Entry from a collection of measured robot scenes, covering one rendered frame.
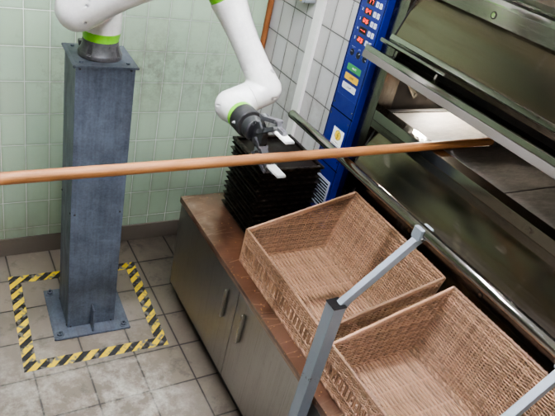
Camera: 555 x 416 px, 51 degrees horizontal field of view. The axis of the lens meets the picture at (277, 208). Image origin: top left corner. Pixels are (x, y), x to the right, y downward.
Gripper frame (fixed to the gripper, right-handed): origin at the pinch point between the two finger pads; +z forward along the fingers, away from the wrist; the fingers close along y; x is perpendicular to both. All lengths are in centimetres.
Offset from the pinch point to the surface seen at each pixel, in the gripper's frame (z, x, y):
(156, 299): -73, -1, 119
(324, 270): -12, -42, 60
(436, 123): -19, -81, 1
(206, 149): -122, -40, 66
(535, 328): 77, -22, 2
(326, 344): 40, -1, 37
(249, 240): -23, -11, 49
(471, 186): 21, -60, 3
